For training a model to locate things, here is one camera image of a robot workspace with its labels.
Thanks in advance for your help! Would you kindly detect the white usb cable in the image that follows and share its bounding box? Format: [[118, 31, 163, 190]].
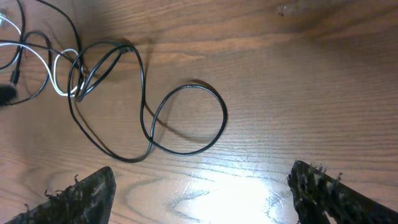
[[0, 15, 85, 97]]

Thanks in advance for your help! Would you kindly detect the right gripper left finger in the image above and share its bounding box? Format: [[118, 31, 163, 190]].
[[8, 166, 116, 224]]

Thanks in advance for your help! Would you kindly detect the thin black usb cable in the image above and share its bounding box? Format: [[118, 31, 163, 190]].
[[0, 0, 85, 106]]

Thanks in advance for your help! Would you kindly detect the thick black usb cable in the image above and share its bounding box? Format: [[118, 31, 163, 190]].
[[67, 40, 228, 164]]

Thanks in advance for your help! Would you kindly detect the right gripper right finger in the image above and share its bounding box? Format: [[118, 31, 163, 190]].
[[287, 161, 397, 224]]

